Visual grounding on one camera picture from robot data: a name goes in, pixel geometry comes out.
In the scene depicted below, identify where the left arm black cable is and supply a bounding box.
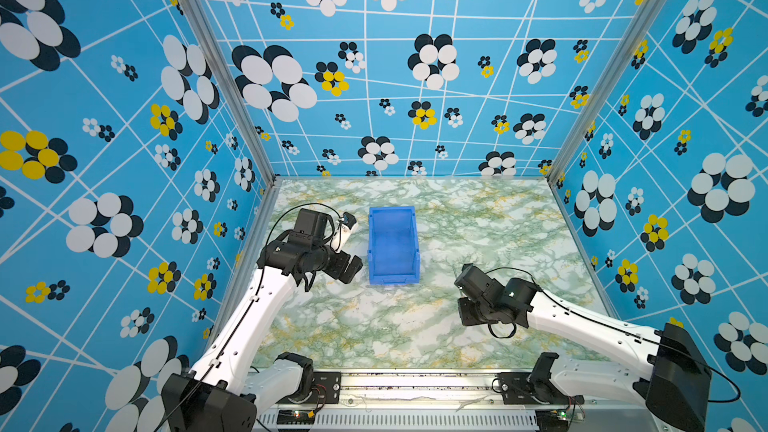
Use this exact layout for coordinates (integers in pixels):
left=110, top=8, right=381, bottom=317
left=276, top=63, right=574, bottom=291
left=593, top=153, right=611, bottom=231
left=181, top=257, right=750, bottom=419
left=152, top=202, right=346, bottom=432

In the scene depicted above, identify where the aluminium corner post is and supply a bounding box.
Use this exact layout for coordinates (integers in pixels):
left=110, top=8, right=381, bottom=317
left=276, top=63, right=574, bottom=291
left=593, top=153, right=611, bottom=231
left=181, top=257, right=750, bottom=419
left=547, top=0, right=668, bottom=188
left=180, top=0, right=276, bottom=187

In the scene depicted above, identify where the blue plastic bin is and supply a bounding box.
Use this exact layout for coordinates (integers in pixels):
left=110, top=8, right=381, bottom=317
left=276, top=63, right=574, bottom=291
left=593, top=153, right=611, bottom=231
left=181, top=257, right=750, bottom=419
left=367, top=206, right=421, bottom=286

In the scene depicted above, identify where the left green circuit board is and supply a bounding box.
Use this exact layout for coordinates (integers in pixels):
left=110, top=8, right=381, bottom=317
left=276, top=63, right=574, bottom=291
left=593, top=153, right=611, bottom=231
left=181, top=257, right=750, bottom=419
left=276, top=409, right=317, bottom=425

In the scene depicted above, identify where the green circuit board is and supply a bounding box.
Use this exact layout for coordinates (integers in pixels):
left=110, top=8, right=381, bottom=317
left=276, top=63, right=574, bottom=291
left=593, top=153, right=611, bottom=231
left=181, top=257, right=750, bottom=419
left=276, top=409, right=317, bottom=425
left=536, top=410, right=570, bottom=432

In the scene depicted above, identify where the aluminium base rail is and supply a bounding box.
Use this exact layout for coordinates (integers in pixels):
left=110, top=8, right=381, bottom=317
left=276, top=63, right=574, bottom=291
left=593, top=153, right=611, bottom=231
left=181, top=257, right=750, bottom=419
left=254, top=369, right=668, bottom=431

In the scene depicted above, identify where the left aluminium corner post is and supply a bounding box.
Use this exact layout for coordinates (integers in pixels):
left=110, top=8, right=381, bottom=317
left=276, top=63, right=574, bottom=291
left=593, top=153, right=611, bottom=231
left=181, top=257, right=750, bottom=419
left=180, top=0, right=276, bottom=187

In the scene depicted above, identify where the right green circuit board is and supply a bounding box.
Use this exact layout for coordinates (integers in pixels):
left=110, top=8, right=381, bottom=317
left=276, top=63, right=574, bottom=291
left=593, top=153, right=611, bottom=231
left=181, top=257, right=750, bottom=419
left=536, top=410, right=570, bottom=432

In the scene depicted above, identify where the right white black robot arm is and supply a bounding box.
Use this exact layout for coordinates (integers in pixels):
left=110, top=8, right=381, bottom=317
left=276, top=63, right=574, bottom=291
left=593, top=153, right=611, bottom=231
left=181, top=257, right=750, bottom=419
left=454, top=264, right=713, bottom=431

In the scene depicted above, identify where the right aluminium corner post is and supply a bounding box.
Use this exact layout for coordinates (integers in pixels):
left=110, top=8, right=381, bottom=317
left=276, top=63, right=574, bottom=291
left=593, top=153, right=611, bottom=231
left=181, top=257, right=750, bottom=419
left=547, top=0, right=668, bottom=188

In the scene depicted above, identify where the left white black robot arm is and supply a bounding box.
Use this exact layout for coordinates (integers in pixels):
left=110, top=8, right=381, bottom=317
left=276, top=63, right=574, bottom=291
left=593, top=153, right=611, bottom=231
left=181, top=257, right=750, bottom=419
left=157, top=203, right=362, bottom=431

